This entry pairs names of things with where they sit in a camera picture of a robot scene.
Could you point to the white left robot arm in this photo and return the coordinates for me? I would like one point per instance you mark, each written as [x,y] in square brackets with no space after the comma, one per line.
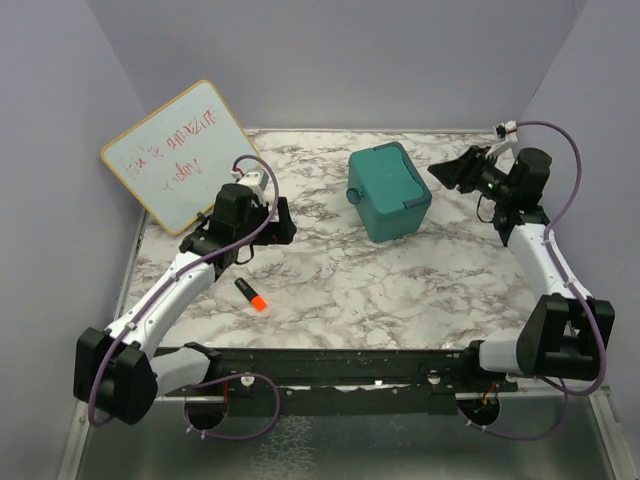
[117,370]

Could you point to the yellow framed whiteboard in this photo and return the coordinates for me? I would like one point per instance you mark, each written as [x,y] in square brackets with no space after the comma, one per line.
[175,160]

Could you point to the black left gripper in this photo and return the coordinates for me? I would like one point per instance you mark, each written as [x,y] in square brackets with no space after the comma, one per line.
[278,232]

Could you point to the teal medicine kit box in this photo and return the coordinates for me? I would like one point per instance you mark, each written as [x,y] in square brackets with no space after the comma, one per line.
[387,191]

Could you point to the black orange highlighter marker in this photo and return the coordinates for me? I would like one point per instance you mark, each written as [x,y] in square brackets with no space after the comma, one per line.
[250,294]

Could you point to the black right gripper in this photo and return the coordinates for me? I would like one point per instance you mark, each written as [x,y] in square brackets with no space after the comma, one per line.
[462,170]

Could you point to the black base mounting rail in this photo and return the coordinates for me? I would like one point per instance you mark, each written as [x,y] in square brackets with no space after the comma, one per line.
[340,382]

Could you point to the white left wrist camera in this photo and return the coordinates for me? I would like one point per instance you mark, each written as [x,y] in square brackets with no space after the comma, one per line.
[256,180]

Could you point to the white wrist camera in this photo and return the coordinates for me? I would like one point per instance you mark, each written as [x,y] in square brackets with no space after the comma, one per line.
[256,180]
[505,138]

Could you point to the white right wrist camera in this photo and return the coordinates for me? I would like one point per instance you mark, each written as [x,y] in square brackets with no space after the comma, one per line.
[505,138]

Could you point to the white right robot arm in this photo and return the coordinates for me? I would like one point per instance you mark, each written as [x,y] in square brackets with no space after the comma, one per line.
[567,332]

